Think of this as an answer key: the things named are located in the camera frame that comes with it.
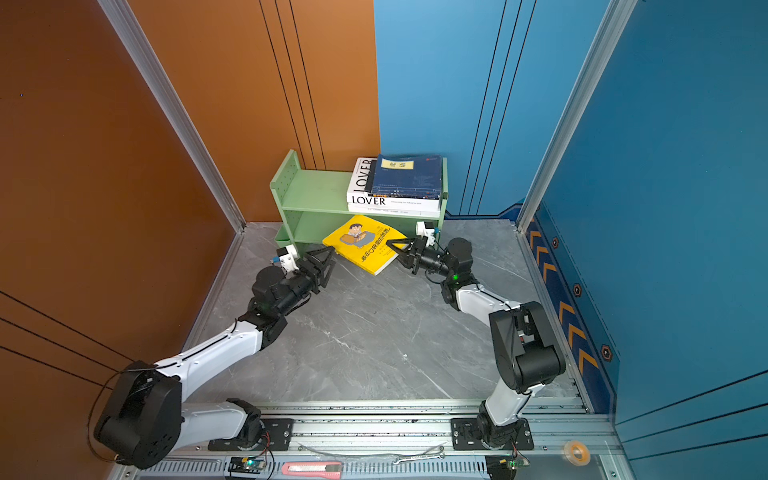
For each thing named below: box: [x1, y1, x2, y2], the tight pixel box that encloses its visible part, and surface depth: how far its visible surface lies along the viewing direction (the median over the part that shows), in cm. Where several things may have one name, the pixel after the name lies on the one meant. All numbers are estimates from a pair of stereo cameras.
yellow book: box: [322, 215, 407, 276], surface depth 80 cm
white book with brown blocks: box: [348, 204, 441, 216], surface depth 86 cm
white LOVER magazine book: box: [347, 157, 440, 209], surface depth 84 cm
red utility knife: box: [281, 461, 343, 480], surface depth 71 cm
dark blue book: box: [365, 154, 442, 198], surface depth 84 cm
